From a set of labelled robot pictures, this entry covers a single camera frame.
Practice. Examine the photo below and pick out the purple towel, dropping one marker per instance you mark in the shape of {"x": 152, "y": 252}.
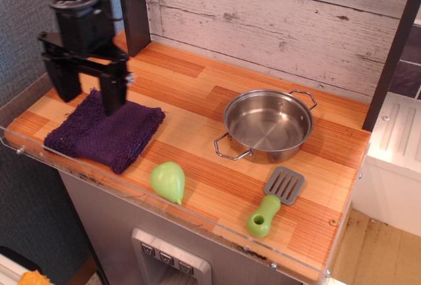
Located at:
{"x": 115, "y": 141}

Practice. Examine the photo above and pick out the clear acrylic table guard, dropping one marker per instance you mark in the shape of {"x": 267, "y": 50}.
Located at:
{"x": 219, "y": 193}

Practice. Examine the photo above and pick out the dark right shelf post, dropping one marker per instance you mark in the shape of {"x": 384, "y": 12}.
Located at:
{"x": 401, "y": 36}

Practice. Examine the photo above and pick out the green plastic pear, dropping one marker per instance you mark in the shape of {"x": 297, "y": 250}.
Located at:
{"x": 168, "y": 180}

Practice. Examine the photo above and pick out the white cabinet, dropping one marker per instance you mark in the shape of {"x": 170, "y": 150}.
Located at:
{"x": 388, "y": 187}

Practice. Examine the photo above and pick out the silver toy fridge dispenser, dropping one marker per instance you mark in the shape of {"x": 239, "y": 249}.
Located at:
{"x": 161, "y": 262}

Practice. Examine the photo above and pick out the dark left shelf post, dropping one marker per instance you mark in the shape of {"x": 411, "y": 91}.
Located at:
{"x": 136, "y": 25}

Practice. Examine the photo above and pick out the grey toy fridge cabinet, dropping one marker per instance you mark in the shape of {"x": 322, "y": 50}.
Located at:
{"x": 109, "y": 220}

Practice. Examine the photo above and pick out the dark shelf post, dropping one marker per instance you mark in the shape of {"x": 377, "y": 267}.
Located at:
{"x": 401, "y": 36}
{"x": 136, "y": 25}

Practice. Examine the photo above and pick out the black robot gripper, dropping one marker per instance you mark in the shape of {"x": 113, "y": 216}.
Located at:
{"x": 86, "y": 28}

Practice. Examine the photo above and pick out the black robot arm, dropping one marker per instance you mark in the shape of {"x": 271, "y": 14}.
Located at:
{"x": 84, "y": 44}

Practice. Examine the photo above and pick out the yellow object at corner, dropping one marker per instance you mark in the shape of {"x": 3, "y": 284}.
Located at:
{"x": 33, "y": 278}

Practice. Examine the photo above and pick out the stainless steel pot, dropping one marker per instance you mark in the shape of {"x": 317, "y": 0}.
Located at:
{"x": 266, "y": 126}

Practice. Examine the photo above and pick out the green handled grey spatula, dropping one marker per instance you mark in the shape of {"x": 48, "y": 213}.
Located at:
{"x": 282, "y": 188}

